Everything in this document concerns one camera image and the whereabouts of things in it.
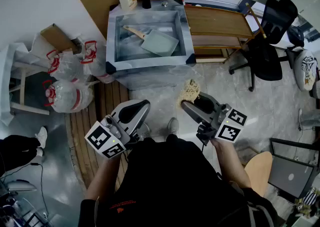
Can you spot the wooden shelf trolley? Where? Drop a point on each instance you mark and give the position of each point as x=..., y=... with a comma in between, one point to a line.
x=217, y=22

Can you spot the brown cardboard sheet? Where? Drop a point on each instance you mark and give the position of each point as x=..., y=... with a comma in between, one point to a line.
x=100, y=3

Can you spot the person's left grey shoe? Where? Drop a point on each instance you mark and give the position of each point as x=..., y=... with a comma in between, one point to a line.
x=145, y=132

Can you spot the person's right forearm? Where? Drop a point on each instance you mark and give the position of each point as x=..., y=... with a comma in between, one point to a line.
x=230, y=161

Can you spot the silver metal object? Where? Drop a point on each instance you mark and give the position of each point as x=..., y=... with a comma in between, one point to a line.
x=20, y=186

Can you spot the round wooden stool seat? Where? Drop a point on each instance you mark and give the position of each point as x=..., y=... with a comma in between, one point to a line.
x=260, y=171

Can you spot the grey laptop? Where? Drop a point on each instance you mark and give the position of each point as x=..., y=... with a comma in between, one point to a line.
x=290, y=178

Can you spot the wooden slatted floor board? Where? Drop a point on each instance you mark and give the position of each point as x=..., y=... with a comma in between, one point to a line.
x=85, y=131

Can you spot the black frame stand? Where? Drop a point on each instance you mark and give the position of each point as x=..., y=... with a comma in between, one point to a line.
x=295, y=144

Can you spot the small red-capped bottle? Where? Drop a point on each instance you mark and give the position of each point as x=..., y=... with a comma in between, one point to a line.
x=182, y=1

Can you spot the stainless steel sink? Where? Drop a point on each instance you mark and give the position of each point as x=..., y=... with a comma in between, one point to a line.
x=150, y=64

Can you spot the brown cardboard box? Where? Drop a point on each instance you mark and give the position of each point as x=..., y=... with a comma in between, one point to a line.
x=58, y=37

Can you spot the black bag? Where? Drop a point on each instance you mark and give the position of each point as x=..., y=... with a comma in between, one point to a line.
x=295, y=36

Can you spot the white wooden stool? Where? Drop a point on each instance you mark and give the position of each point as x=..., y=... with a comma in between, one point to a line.
x=23, y=81

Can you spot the person's grey shoe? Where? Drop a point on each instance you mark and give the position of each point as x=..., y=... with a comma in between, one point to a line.
x=173, y=126
x=145, y=132

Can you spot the tan fibre clump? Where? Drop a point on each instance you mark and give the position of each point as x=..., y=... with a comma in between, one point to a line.
x=190, y=89

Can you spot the white printed cushion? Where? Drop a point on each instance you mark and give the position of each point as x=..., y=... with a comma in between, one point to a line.
x=306, y=71

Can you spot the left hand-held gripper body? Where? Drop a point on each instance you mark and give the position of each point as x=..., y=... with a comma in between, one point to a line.
x=98, y=137

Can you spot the person's right grey shoe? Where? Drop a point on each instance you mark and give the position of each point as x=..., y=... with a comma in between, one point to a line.
x=173, y=126

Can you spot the black office chair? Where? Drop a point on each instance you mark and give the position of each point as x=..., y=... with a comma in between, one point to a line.
x=262, y=58

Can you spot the person's black shirt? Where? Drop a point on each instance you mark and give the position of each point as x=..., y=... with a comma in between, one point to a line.
x=170, y=186

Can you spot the person's left forearm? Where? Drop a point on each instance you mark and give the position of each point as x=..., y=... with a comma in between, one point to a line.
x=105, y=178

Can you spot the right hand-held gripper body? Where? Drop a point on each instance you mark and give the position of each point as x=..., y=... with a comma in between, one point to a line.
x=230, y=132

